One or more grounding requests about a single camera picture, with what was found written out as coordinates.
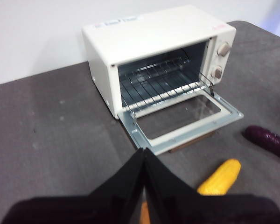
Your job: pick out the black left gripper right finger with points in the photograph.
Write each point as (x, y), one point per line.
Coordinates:
(189, 207)

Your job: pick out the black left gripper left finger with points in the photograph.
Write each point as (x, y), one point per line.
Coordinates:
(102, 207)

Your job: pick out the white Toshiba toaster oven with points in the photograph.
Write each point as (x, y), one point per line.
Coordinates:
(154, 35)

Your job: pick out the red printed oven sticker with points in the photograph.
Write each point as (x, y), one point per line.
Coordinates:
(217, 28)

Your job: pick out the blue printed oven sticker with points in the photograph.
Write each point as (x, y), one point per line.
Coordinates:
(116, 22)

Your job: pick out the brown potato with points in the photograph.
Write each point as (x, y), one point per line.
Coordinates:
(144, 213)

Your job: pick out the yellow corn cob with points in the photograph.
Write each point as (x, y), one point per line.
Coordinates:
(220, 178)

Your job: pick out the beige knob upright pointer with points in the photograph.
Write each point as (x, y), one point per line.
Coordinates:
(217, 72)

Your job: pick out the beige knob slanted pointer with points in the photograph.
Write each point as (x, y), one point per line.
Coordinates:
(224, 49)

